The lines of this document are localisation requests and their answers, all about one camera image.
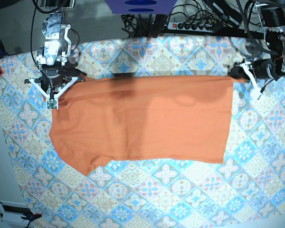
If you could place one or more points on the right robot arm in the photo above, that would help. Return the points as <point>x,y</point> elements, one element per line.
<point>54,57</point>

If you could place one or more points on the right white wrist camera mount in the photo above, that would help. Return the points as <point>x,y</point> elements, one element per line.
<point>51,98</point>

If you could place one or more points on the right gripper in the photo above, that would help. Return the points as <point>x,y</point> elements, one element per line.
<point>55,78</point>

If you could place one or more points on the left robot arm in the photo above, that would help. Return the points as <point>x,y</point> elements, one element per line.
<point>272,19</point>

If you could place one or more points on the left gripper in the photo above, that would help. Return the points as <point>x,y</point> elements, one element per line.
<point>260,69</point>

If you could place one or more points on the blue plastic box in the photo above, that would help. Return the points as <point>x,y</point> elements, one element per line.
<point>119,7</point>

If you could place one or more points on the orange T-shirt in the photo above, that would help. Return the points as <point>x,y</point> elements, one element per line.
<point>142,118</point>

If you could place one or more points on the patterned blue tablecloth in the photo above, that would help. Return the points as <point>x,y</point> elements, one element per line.
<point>247,190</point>

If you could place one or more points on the white power strip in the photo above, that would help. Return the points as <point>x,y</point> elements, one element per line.
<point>182,26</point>

